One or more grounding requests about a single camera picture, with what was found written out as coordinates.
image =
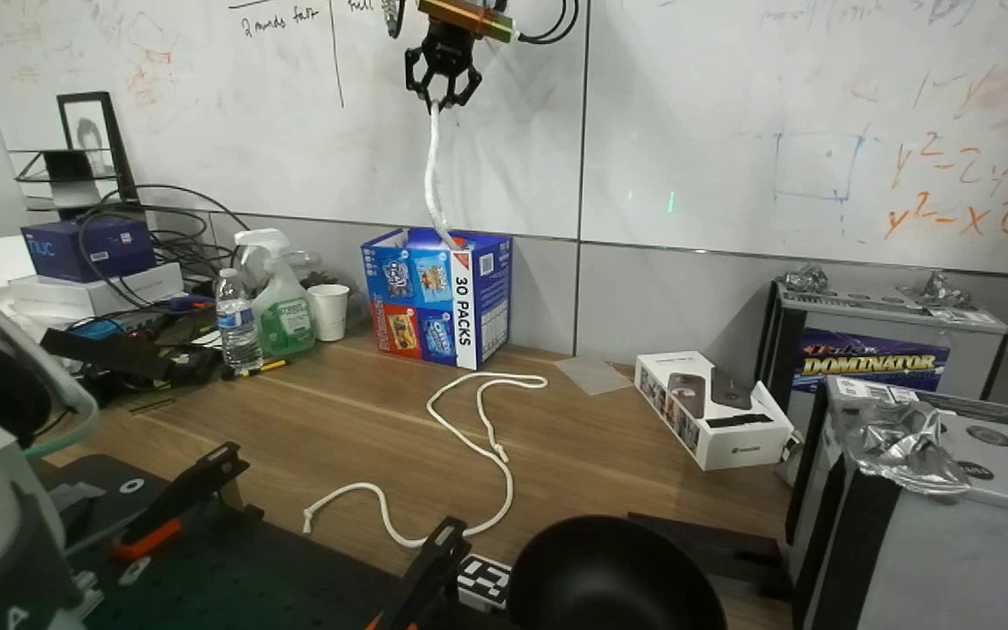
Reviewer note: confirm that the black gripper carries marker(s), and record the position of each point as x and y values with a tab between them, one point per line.
446	36

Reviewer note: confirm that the blue snack variety box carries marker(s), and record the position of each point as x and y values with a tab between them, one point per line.
434	300

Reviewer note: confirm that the blue cardboard box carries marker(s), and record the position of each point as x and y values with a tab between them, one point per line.
90	246

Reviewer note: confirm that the white flat box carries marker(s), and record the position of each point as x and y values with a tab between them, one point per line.
96	297

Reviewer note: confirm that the white product box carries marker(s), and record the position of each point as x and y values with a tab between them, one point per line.
710	415

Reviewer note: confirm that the clear plastic water bottle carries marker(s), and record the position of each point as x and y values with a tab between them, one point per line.
241	327

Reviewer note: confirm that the clear plastic sheet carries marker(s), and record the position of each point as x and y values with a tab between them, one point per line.
593	377

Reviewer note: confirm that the black white fiducial tag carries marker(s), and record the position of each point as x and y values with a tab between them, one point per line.
484	582

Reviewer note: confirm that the black round pan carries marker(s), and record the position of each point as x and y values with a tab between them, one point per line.
614	580

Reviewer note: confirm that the black perforated breadboard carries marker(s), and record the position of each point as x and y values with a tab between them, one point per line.
248	582

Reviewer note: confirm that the grey appliance with foil knobs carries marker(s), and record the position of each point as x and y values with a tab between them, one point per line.
946	528

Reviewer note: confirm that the black picture frame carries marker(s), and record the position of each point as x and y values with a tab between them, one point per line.
96	144

